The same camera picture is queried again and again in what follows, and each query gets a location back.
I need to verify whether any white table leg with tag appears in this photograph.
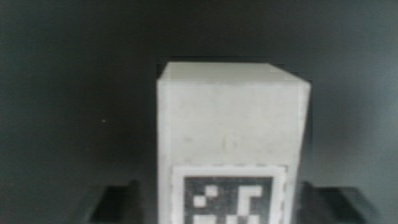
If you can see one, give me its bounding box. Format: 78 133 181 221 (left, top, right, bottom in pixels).
157 62 311 224

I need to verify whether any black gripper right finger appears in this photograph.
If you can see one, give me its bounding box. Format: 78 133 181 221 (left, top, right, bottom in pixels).
295 182 380 224

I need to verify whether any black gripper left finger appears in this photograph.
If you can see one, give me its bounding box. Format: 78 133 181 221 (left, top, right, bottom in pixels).
89 180 142 224

